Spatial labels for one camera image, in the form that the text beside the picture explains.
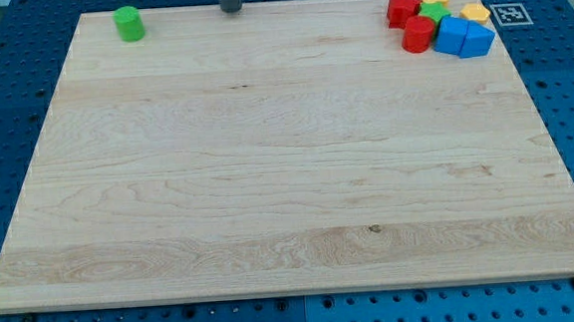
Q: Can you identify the wooden board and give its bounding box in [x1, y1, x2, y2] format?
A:
[0, 0, 574, 315]

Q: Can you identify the red star block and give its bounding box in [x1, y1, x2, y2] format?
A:
[386, 0, 423, 29]

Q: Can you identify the red cylinder block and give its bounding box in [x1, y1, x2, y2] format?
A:
[402, 15, 435, 54]

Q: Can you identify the black bolt left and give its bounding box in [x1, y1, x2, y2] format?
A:
[19, 313, 37, 322]

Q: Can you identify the yellow hexagon block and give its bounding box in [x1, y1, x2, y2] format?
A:
[459, 3, 490, 25]

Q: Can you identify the white fiducial marker tag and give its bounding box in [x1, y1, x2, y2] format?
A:
[489, 2, 533, 27]

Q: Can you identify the blue triangular prism block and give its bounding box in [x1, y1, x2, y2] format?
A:
[458, 21, 496, 59]

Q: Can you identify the green cylinder block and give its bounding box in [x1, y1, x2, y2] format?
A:
[113, 6, 145, 42]

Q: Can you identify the blue cube block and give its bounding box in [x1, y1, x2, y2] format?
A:
[433, 16, 469, 55]

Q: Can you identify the green star block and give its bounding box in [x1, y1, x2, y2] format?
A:
[418, 2, 451, 26]

